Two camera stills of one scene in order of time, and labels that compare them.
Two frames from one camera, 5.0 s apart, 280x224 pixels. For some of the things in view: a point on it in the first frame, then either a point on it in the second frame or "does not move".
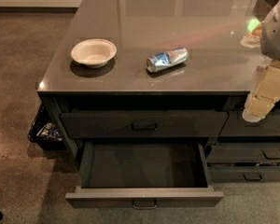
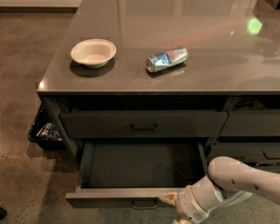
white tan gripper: (276, 36) -> (187, 205)
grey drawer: (144, 175) does not move
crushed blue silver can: (167, 59) does not move
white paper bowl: (94, 53) does not move
